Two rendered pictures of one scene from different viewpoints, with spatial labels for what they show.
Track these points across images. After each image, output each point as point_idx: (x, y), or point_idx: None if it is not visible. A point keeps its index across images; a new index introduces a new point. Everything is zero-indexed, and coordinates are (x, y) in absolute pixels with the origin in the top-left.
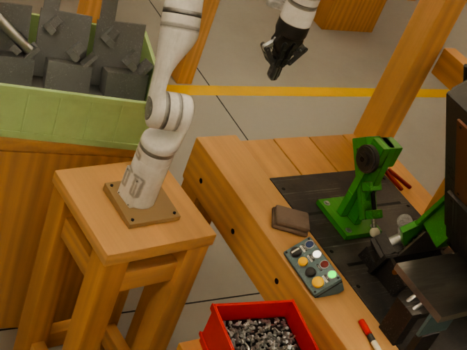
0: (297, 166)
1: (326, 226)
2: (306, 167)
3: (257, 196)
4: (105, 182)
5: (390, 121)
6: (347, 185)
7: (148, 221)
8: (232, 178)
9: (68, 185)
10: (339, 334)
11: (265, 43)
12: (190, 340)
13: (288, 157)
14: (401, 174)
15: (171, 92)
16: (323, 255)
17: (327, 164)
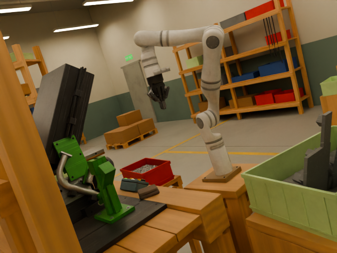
0: (150, 228)
1: (128, 204)
2: (144, 232)
3: (169, 193)
4: (239, 166)
5: None
6: (113, 230)
7: (212, 171)
8: (186, 191)
9: (254, 163)
10: None
11: (166, 86)
12: (177, 177)
13: (159, 230)
14: None
15: (207, 111)
16: (130, 179)
17: (127, 244)
